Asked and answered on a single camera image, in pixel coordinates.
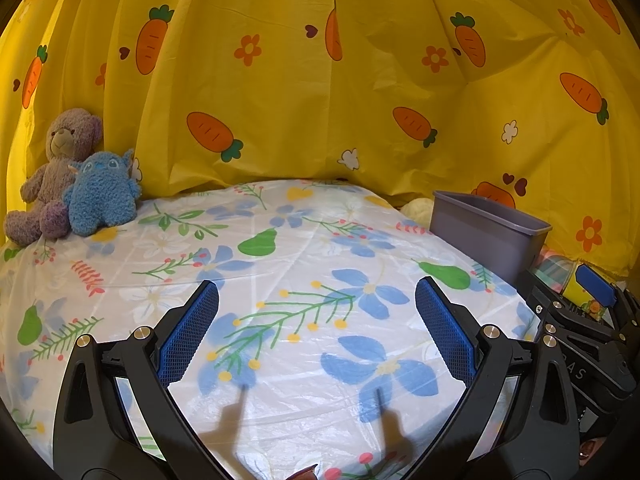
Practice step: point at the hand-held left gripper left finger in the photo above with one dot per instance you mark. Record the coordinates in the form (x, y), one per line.
(187, 335)

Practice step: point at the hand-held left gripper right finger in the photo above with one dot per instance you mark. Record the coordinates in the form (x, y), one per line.
(445, 335)

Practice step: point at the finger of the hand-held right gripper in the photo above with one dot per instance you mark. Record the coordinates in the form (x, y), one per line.
(595, 285)
(565, 320)

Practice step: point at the grey plastic bin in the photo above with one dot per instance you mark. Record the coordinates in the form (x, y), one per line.
(475, 240)

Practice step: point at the yellow tissue pack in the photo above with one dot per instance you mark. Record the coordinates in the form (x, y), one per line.
(582, 300)

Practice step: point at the pastel plaid pouch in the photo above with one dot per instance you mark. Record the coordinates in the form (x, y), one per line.
(555, 267)

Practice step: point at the pale round object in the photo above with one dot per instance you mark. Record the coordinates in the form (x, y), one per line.
(417, 209)

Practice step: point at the floral plastic table cover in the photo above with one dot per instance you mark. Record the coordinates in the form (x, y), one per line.
(300, 260)

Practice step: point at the blue plush toy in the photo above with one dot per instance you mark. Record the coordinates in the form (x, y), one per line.
(100, 195)

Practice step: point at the purple teddy bear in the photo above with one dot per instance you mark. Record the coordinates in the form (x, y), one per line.
(65, 135)

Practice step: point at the yellow carrot print curtain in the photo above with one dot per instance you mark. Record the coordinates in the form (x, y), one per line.
(300, 85)

